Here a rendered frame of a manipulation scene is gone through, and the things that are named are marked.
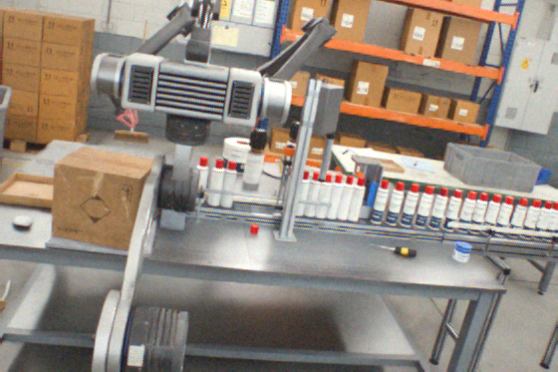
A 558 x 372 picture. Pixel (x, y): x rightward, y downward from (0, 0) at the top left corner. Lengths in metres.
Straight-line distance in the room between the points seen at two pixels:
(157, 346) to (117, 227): 0.65
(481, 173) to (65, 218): 2.94
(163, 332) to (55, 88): 4.33
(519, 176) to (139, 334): 3.32
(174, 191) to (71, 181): 0.41
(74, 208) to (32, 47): 3.68
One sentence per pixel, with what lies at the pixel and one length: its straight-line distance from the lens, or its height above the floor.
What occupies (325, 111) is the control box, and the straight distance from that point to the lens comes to 1.99.
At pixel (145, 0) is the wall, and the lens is 6.62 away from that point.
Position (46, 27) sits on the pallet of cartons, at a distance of 5.36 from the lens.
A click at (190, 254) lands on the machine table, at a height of 0.83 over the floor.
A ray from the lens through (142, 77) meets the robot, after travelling 1.51.
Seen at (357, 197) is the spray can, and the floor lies 1.00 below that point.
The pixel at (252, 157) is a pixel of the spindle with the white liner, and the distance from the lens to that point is 2.43.
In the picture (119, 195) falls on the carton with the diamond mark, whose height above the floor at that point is 1.05.
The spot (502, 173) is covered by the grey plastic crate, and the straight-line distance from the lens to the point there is 4.01.
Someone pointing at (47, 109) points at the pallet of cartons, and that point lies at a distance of 5.46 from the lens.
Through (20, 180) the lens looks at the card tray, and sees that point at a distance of 2.47.
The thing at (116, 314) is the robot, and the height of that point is 0.98.
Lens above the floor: 1.69
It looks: 16 degrees down
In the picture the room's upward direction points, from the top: 10 degrees clockwise
